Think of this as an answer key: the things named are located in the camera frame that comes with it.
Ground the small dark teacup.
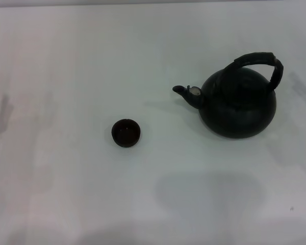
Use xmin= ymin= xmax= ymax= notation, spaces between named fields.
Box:
xmin=111 ymin=118 xmax=141 ymax=149

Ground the black round teapot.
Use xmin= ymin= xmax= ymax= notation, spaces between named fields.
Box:
xmin=172 ymin=52 xmax=284 ymax=140

